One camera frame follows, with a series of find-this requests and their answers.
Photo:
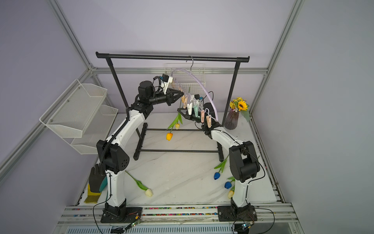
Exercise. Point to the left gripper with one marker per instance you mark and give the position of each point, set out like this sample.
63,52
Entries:
170,97

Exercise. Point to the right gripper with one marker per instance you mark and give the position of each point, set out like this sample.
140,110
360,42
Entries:
188,116

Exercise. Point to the purple clip hanger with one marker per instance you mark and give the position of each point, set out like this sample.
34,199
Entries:
206,100

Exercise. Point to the pale yellow tulip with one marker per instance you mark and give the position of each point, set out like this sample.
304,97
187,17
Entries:
179,121

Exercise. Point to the orange tulip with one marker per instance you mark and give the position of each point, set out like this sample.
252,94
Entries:
170,129

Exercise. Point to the blue tulip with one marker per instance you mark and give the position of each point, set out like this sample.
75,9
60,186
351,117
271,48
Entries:
220,168
230,183

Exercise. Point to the black clothes rack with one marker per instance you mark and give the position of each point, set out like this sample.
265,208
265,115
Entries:
238,60

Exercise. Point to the cream white tulip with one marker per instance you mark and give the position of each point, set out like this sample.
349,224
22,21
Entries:
148,192

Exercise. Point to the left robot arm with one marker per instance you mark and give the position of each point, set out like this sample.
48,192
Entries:
113,158

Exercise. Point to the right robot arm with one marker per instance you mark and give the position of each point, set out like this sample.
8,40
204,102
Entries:
243,162

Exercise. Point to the sunflower bouquet in vase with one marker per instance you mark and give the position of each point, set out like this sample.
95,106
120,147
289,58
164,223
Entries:
237,107

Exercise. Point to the cream tulip right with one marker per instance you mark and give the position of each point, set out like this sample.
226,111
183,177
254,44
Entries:
231,192

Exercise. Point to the white mesh tiered shelf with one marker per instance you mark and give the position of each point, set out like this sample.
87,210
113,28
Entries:
81,117

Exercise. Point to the green work glove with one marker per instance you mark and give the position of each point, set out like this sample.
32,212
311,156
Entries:
104,184

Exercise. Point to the black yellow work glove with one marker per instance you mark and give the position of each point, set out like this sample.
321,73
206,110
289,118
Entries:
95,178

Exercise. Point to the white wire wall basket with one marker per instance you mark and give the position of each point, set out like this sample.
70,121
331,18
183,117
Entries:
184,81

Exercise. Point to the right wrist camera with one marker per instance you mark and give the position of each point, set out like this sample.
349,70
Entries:
196,101

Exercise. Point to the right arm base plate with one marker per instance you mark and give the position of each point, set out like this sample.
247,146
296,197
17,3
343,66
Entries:
228,213

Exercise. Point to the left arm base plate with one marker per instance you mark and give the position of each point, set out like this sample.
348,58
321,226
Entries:
121,215

